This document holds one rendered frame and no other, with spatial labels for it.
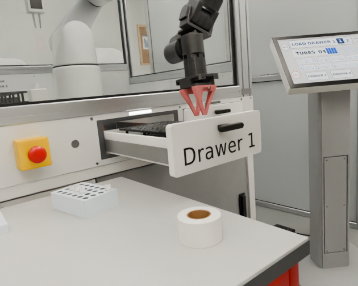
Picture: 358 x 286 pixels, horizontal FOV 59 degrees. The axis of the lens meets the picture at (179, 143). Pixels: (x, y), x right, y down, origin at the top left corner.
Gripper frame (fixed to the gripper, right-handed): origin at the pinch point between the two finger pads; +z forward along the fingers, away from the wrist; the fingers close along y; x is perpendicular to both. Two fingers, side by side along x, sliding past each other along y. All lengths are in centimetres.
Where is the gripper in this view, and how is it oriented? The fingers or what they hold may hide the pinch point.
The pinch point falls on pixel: (200, 112)
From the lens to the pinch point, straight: 83.2
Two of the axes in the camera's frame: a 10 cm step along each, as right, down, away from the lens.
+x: 8.0, -1.5, 5.8
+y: 5.8, 0.0, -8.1
